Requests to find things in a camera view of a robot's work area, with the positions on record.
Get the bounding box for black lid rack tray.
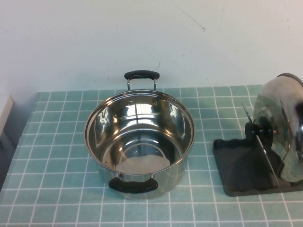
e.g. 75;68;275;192
212;101;303;197

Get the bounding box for beige side cabinet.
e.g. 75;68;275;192
0;94;22;152

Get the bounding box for stainless steel pot black handles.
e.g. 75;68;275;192
84;70;197;201

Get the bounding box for stainless steel lid black knob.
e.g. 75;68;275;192
244;72;303;184

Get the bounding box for teal checked tablecloth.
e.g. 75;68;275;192
0;85;303;227

